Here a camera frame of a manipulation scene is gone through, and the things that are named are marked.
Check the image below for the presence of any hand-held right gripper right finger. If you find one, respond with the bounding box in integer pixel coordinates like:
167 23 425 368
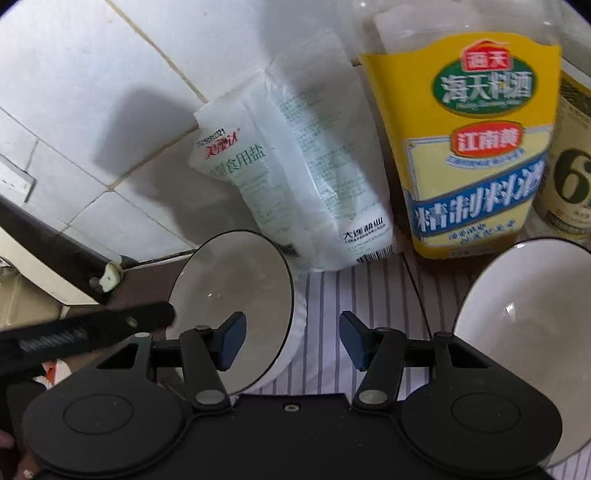
339 311 497 412

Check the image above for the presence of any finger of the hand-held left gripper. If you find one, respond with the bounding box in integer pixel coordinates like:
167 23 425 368
0 300 177 376

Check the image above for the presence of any white salt bag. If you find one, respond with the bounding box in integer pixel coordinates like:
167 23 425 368
187 27 396 274

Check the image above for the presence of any cream cutting board dark rim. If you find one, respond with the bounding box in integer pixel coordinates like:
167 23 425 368
0 194 122 330

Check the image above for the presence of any white wall socket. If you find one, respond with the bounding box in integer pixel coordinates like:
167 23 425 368
0 154 36 204

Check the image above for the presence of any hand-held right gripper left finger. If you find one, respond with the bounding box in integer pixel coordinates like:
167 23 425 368
96 311 247 413

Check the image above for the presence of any white ribbed bowl dark rim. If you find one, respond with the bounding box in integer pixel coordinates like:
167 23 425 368
453 237 591 468
165 229 308 398

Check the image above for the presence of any clear vinegar bottle yellow cap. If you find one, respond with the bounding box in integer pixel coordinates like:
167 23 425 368
530 59 591 246

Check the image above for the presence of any striped patchwork tablecloth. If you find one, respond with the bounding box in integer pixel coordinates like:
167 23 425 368
117 249 591 480

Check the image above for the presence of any thin black cable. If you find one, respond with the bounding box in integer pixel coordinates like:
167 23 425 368
401 257 438 339

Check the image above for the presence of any yellow label cooking wine bottle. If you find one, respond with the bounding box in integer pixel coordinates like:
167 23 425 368
336 0 565 262

